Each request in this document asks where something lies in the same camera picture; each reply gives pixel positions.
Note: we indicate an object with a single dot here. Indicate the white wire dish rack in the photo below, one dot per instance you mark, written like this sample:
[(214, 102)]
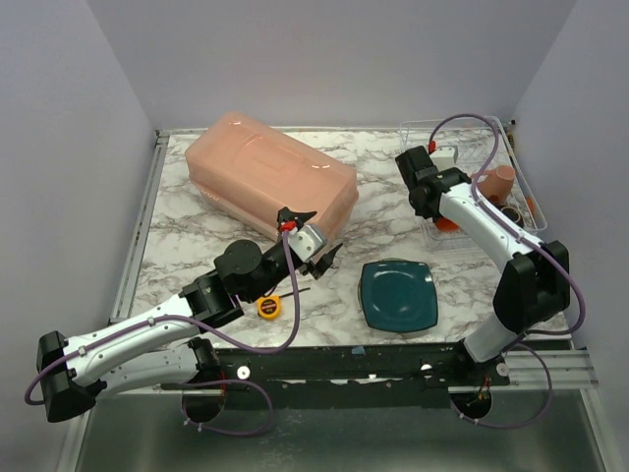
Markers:
[(475, 139)]

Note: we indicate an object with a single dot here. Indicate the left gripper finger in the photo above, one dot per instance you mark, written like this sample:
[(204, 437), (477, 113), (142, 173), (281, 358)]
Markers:
[(288, 220), (326, 261)]

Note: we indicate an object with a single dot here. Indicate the pink translucent storage box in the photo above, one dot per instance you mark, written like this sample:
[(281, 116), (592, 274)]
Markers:
[(251, 171)]

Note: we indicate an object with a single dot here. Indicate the pink grey mug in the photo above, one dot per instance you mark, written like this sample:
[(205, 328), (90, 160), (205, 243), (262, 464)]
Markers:
[(496, 184)]

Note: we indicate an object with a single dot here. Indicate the brown beige bowl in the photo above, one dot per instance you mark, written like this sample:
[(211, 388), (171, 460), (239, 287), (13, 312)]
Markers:
[(513, 214)]

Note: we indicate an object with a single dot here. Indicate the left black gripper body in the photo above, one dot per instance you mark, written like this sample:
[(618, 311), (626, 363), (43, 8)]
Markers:
[(305, 263)]

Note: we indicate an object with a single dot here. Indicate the orange bowl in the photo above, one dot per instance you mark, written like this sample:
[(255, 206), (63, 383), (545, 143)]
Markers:
[(445, 225)]

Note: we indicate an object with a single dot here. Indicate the yellow tape measure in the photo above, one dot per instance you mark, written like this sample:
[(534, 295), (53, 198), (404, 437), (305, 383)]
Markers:
[(270, 307)]

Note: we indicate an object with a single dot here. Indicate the teal square plate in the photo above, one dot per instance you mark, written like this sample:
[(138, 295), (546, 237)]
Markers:
[(398, 296)]

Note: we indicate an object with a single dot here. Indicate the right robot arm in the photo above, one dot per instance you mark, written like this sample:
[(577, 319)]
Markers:
[(532, 287)]

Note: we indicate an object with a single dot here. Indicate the black mounting rail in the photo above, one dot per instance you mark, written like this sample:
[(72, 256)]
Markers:
[(341, 377)]

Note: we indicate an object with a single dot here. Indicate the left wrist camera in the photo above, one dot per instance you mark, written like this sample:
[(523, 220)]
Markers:
[(307, 242)]

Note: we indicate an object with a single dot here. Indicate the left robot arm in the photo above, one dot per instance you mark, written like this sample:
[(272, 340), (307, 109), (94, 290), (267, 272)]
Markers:
[(163, 345)]

